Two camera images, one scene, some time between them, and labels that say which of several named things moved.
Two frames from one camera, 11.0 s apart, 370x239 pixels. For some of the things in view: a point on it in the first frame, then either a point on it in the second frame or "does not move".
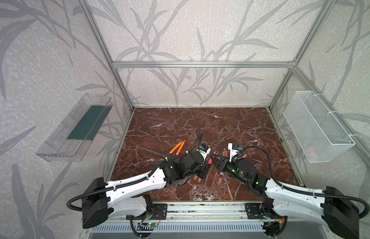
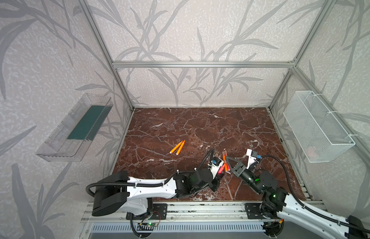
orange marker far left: x=176 y=147 does not move
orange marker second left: x=180 y=147 does not move
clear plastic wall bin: x=71 y=140 does not move
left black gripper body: x=205 y=167 → x=219 y=177
